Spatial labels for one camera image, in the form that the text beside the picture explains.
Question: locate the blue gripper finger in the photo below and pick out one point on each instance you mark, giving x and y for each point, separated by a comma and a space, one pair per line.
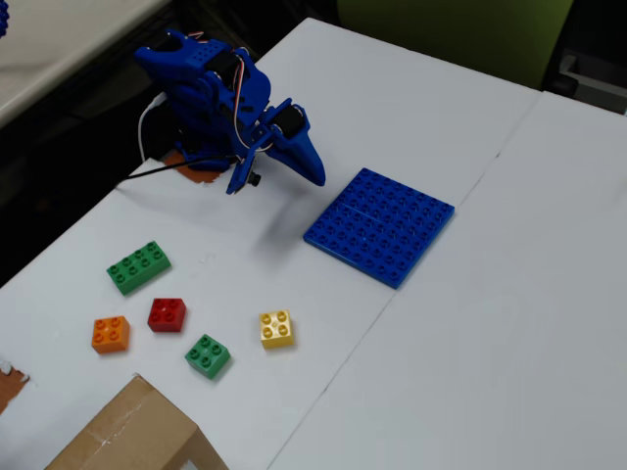
294, 159
316, 156

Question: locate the green 2x2 toy block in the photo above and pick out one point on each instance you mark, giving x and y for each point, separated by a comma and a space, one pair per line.
206, 355

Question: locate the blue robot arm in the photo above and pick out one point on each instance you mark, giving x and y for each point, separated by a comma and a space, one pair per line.
196, 83

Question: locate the yellow 2x2 toy block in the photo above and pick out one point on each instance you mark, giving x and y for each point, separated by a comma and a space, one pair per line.
276, 330

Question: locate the green 2x4 toy block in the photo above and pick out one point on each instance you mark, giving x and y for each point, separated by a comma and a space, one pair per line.
139, 267

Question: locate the red 2x2 toy block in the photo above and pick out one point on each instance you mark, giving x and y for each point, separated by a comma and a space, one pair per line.
166, 315

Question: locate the orange 2x2 toy block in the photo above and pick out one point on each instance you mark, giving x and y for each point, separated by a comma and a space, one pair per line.
110, 335

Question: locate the green chair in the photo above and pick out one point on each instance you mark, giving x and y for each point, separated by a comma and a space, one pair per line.
465, 34

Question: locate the white side table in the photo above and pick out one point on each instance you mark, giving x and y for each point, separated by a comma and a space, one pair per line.
59, 49

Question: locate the blue knobby object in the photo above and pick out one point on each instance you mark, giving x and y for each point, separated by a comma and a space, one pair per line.
4, 19

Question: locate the brown cardboard box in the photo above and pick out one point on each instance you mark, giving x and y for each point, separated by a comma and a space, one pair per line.
132, 431

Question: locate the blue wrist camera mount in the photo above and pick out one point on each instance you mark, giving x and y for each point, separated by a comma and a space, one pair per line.
240, 176

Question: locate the blue 8x8 base plate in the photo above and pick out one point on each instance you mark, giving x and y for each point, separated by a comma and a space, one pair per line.
377, 227

